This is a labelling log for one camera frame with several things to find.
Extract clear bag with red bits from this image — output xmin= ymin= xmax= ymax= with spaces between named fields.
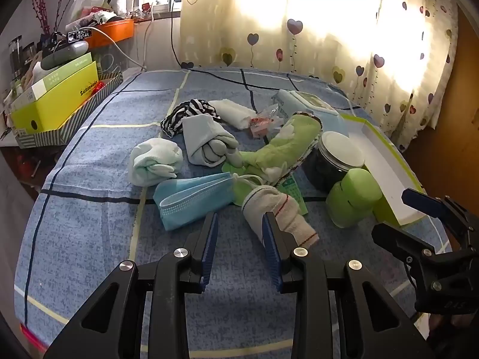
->
xmin=245 ymin=107 xmax=285 ymax=140

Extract yellow-green cardboard box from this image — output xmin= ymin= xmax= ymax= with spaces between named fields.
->
xmin=10 ymin=62 xmax=100 ymax=133

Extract black white striped cloth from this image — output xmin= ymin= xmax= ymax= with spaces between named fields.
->
xmin=160 ymin=99 xmax=223 ymax=138

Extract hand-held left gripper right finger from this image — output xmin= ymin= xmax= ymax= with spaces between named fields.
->
xmin=262 ymin=212 xmax=436 ymax=359

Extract clear jar with dark contents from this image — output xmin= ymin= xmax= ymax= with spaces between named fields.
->
xmin=302 ymin=132 xmax=365 ymax=192

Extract orange basket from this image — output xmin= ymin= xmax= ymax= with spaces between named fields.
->
xmin=80 ymin=19 xmax=134 ymax=51

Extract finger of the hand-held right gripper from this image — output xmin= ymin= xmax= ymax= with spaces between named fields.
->
xmin=371 ymin=222 xmax=436 ymax=268
xmin=401 ymin=188 xmax=468 ymax=234

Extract flat light green box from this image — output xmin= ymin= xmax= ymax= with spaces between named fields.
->
xmin=11 ymin=52 xmax=94 ymax=111

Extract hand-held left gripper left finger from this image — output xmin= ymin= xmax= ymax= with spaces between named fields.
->
xmin=44 ymin=212 xmax=219 ymax=359

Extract green and white box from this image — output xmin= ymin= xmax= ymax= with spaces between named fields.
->
xmin=339 ymin=114 xmax=429 ymax=227

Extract dark glass jar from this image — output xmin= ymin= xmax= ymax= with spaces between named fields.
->
xmin=7 ymin=35 xmax=24 ymax=79

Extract white cable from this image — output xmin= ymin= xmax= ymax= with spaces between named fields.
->
xmin=142 ymin=3 xmax=156 ymax=70
xmin=90 ymin=26 xmax=148 ymax=72

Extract wet wipes pack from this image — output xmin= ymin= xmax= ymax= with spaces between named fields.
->
xmin=271 ymin=90 xmax=350 ymax=137

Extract striped cardboard tray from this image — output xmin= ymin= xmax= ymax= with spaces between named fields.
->
xmin=15 ymin=73 xmax=124 ymax=148

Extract light green plastic container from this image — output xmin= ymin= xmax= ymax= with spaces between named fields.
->
xmin=325 ymin=168 xmax=383 ymax=229

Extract grey glasses case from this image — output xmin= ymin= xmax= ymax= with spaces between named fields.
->
xmin=40 ymin=40 xmax=90 ymax=71

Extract clear plastic bag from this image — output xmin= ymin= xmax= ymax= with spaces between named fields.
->
xmin=65 ymin=0 xmax=115 ymax=27

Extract green rabbit print towel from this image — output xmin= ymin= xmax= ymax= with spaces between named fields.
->
xmin=225 ymin=113 xmax=323 ymax=185

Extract small green card packet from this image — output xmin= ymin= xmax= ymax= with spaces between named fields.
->
xmin=277 ymin=177 xmax=309 ymax=217

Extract blue face mask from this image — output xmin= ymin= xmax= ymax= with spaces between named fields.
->
xmin=153 ymin=172 xmax=240 ymax=231

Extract mint white sock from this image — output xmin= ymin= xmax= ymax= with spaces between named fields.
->
xmin=129 ymin=138 xmax=184 ymax=187

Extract black power strip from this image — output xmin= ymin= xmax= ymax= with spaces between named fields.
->
xmin=67 ymin=28 xmax=94 ymax=42

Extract black cable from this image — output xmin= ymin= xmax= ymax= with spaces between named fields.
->
xmin=170 ymin=0 xmax=345 ymax=92

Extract white towel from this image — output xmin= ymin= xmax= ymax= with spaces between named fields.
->
xmin=209 ymin=100 xmax=259 ymax=131

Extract heart print curtain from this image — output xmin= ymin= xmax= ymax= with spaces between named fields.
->
xmin=179 ymin=0 xmax=459 ymax=152

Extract white sock with red stripes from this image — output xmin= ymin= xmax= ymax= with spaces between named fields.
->
xmin=241 ymin=185 xmax=319 ymax=249

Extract person's right hand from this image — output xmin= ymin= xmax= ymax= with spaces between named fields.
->
xmin=428 ymin=312 xmax=479 ymax=348

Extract red decorative branches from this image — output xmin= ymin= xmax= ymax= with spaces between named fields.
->
xmin=30 ymin=0 xmax=51 ymax=36

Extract grey sock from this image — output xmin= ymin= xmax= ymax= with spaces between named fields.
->
xmin=182 ymin=116 xmax=244 ymax=168

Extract wooden wardrobe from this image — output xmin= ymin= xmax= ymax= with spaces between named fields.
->
xmin=404 ymin=7 xmax=479 ymax=210

